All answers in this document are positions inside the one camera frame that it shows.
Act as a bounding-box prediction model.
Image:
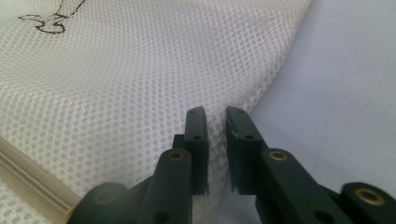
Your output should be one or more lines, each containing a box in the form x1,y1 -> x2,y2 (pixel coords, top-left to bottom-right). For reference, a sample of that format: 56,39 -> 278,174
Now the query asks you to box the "white mesh laundry bag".
0,0 -> 313,224

